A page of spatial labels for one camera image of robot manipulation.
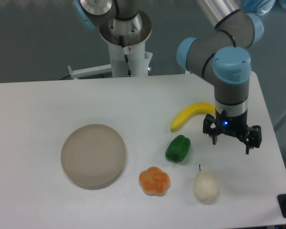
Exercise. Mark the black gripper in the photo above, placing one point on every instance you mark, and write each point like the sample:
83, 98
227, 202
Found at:
235, 126

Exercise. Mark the yellow banana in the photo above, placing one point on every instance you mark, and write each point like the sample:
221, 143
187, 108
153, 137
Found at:
194, 109

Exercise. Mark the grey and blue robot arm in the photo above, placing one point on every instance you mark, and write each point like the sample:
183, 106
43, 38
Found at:
221, 60

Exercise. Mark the green bell pepper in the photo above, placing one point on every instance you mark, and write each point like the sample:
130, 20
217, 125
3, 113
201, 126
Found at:
178, 149

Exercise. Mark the white pear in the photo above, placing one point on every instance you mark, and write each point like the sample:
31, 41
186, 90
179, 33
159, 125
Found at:
205, 187

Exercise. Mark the orange knotted bread roll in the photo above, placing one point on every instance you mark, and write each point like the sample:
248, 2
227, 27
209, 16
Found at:
154, 181

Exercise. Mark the beige round plate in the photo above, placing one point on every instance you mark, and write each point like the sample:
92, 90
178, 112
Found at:
93, 156

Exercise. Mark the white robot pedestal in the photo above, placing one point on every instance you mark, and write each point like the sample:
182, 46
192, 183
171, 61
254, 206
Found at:
131, 60

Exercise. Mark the white left frame bar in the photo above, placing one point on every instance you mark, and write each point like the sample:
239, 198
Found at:
90, 73

